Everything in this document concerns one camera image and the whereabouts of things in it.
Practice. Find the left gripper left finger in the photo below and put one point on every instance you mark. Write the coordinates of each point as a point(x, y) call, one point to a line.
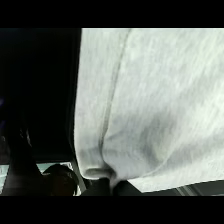
point(98, 188)

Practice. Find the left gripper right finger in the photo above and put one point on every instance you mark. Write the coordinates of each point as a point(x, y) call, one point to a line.
point(126, 190)

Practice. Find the light grey garment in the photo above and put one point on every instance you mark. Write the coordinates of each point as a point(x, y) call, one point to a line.
point(156, 100)

